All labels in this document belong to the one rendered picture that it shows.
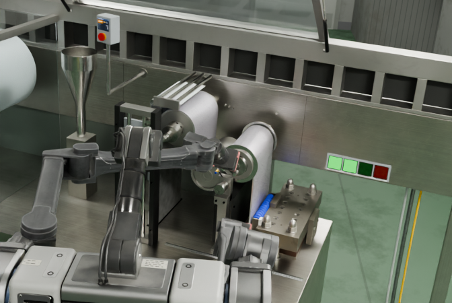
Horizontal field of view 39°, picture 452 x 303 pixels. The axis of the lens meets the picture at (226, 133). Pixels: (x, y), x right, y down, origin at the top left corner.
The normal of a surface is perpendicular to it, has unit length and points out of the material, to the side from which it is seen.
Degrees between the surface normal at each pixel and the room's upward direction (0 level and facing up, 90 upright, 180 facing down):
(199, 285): 0
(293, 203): 0
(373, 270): 0
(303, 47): 90
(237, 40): 90
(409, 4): 90
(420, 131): 90
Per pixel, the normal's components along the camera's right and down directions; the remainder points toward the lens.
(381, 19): -0.05, 0.39
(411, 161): -0.35, 0.35
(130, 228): 0.01, -0.39
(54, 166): 0.21, -0.86
